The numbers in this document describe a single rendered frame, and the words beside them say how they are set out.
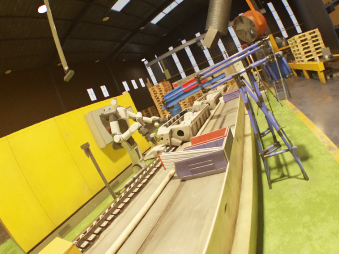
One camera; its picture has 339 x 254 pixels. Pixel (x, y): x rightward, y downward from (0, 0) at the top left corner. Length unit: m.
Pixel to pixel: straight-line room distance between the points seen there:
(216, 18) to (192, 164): 8.31
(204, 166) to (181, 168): 0.15
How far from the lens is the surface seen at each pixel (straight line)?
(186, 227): 0.83
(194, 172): 1.14
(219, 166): 1.08
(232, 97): 3.55
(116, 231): 1.07
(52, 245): 1.12
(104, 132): 3.85
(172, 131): 2.00
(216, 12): 9.12
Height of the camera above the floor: 1.26
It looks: 8 degrees down
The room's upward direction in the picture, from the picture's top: 24 degrees counter-clockwise
